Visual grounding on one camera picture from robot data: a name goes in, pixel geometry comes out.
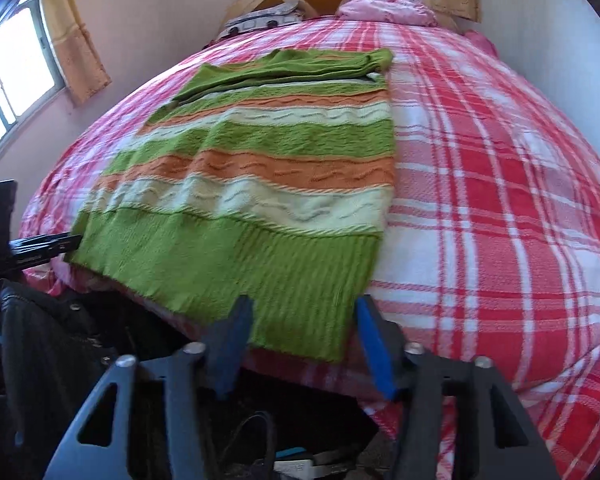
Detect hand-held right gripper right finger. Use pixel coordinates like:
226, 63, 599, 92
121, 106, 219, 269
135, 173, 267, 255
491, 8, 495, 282
356, 294, 561, 480

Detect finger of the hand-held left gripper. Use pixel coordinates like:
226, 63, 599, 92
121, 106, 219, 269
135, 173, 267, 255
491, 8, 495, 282
9, 232, 83, 265

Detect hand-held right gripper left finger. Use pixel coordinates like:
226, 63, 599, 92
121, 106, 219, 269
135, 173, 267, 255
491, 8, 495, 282
42, 294, 255, 480

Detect green orange striped knit sweater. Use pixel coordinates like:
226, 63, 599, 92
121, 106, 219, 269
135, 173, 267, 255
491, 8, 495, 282
65, 49, 398, 363

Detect person's black jacket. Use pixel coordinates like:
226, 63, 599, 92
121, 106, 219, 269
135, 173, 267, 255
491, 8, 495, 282
0, 280, 131, 480

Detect grey framed window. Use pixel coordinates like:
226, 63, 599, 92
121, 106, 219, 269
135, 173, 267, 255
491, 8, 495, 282
0, 0, 66, 171

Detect white blue small device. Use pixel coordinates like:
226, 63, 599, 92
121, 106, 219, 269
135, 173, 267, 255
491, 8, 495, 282
274, 447, 351, 476

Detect red plaid bed sheet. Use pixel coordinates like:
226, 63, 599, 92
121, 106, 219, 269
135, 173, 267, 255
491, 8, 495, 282
20, 10, 600, 461

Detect pink cloth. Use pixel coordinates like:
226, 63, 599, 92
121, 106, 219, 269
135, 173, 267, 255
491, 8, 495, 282
462, 30, 498, 58

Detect pink floral pillow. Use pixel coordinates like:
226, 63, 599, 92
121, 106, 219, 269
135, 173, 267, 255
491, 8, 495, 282
337, 0, 438, 27

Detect black cable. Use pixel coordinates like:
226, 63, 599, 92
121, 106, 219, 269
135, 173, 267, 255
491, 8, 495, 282
217, 410, 278, 480

